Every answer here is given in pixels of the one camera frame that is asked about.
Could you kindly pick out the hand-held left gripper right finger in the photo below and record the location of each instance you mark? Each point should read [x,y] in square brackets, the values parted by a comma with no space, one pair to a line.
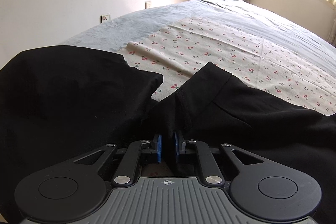
[178,148]

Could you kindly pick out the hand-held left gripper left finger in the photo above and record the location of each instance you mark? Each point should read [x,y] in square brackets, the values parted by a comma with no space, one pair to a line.
[157,148]

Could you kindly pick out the black pants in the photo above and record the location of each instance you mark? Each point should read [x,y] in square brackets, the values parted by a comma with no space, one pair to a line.
[65,95]

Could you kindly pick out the cherry print sheet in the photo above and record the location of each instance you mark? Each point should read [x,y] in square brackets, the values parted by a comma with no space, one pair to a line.
[223,50]

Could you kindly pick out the bed with light blue sheet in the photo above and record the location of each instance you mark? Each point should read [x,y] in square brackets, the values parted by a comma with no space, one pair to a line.
[210,8]

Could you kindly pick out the white wall socket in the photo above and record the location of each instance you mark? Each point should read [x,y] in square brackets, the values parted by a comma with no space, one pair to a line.
[148,4]
[105,18]

